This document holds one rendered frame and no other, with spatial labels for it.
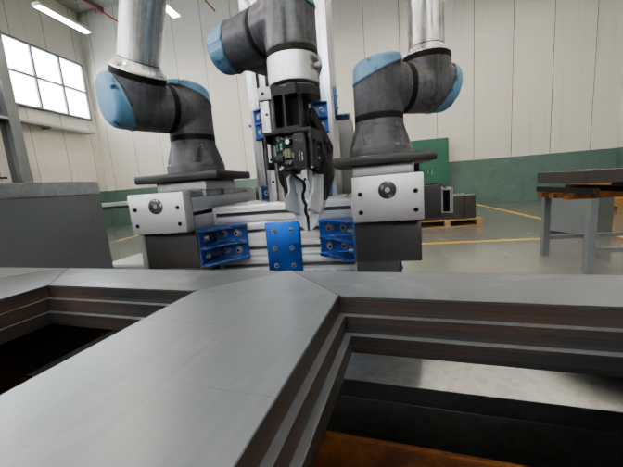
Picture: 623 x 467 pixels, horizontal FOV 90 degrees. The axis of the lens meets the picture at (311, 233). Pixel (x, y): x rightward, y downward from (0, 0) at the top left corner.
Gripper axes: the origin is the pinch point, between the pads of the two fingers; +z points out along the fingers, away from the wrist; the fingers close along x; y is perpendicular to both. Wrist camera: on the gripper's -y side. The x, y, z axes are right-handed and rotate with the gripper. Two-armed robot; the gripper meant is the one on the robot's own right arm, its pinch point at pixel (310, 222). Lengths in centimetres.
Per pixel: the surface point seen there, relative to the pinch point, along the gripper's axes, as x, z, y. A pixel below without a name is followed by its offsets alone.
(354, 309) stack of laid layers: 10.1, 7.0, 18.0
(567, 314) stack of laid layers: 28.5, 6.5, 18.1
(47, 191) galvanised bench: -82, -10, -14
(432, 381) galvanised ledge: 18.3, 24.5, 2.7
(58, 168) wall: -1008, -113, -647
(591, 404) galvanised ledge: 37.2, 24.5, 3.8
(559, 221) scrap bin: 216, 76, -481
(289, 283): 1.4, 5.6, 14.2
